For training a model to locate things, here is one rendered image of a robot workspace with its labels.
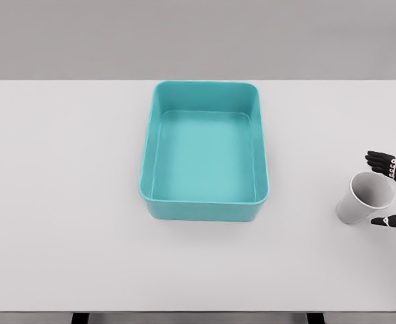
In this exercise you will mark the teal rectangular plastic basket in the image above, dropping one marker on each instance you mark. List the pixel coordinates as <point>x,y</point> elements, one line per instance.
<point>204,155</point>

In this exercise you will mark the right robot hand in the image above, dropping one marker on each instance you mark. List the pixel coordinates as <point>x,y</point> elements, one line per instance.
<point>385,163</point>

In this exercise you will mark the white paper cup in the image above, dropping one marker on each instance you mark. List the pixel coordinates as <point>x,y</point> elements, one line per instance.
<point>363,199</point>

